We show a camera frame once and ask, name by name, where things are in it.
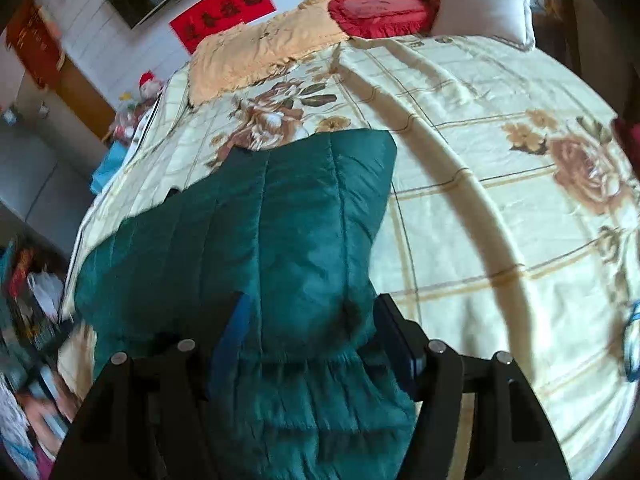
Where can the smartphone with teal lanyard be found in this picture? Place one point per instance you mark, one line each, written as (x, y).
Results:
(631, 343)

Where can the red heart-shaped cushion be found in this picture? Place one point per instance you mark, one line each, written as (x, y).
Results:
(377, 19)

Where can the dark red velvet cloth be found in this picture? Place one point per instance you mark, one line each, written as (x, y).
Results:
(628, 136)

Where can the grey refrigerator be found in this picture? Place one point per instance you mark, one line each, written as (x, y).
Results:
(46, 195)

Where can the blue paper bag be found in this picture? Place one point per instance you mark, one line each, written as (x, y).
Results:
(108, 167)

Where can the pink pig plush toy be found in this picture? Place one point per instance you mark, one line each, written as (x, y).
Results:
(150, 87)

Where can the red hanging wall decoration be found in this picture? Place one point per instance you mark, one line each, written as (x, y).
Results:
(29, 36)

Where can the peach ruffled pillow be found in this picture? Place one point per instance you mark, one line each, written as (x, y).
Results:
(244, 54)

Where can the red Chinese new year banner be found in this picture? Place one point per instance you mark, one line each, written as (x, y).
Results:
(210, 17)

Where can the white satin pillow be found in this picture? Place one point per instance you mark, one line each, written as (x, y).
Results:
(509, 21)

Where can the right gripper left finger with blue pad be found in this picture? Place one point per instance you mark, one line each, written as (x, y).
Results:
(228, 346)

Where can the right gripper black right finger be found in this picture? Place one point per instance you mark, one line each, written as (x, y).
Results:
(404, 343)

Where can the dark green quilted puffer jacket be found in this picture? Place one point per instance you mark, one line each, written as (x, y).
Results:
(311, 395)

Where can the floral cream bed quilt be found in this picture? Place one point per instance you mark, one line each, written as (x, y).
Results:
(512, 221)

